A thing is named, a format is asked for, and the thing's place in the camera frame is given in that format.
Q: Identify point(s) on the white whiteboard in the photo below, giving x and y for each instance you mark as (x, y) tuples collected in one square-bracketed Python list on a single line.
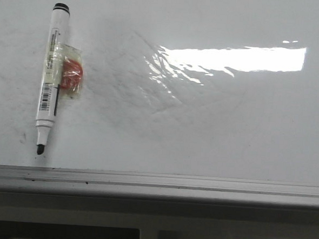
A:
[(207, 100)]

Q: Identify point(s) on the grey table frame rail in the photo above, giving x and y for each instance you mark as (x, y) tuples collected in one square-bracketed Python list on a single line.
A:
[(41, 216)]

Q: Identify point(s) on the white black whiteboard marker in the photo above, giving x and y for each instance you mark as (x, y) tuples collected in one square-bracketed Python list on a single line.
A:
[(52, 74)]

